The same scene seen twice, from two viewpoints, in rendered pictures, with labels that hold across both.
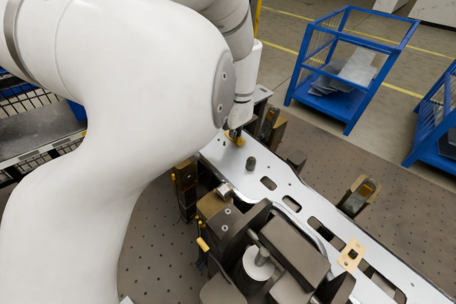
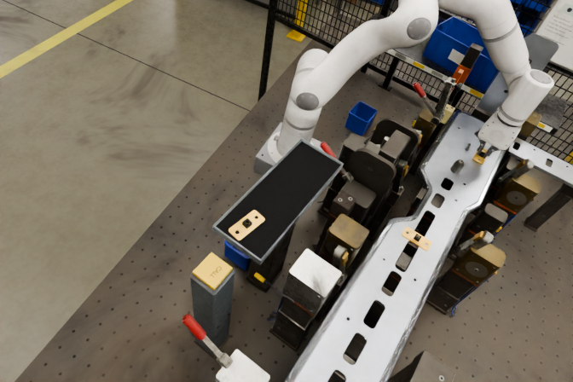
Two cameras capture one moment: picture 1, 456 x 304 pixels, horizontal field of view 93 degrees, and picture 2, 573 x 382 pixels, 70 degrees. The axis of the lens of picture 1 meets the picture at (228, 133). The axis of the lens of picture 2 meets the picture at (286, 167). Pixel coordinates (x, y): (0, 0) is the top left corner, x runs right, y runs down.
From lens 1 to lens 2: 1.01 m
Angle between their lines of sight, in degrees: 48
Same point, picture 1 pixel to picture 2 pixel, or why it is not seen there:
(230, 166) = (446, 155)
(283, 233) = (401, 139)
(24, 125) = not seen: hidden behind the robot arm
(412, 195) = not seen: outside the picture
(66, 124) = (414, 51)
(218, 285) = (361, 140)
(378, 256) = (425, 259)
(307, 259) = (392, 147)
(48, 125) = not seen: hidden behind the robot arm
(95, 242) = (366, 43)
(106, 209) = (375, 37)
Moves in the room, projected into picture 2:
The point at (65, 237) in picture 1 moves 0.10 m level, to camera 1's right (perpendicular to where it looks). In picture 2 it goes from (365, 34) to (375, 56)
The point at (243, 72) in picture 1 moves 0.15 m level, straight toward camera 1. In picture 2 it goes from (515, 94) to (469, 92)
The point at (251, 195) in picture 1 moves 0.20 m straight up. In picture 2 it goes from (428, 171) to (455, 129)
